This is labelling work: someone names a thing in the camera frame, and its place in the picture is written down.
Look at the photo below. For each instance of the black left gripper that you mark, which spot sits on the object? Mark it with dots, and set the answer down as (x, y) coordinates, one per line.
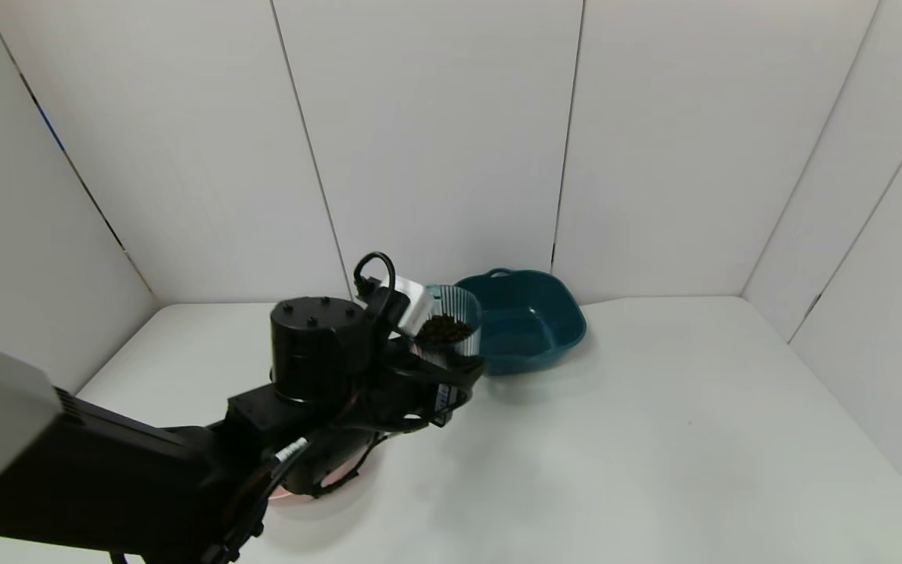
(445, 398)

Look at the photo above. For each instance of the brown solid pieces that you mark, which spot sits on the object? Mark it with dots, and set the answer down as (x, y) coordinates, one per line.
(445, 330)

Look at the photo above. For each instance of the ribbed clear blue cup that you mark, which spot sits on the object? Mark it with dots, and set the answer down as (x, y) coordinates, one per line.
(463, 305)

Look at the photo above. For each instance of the teal square bowl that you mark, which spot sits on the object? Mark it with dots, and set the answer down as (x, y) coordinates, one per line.
(533, 329)

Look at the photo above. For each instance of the pink round bowl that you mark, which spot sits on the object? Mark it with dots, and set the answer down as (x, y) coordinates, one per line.
(341, 479)

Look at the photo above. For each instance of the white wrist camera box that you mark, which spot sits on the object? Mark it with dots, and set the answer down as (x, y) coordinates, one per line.
(405, 304)

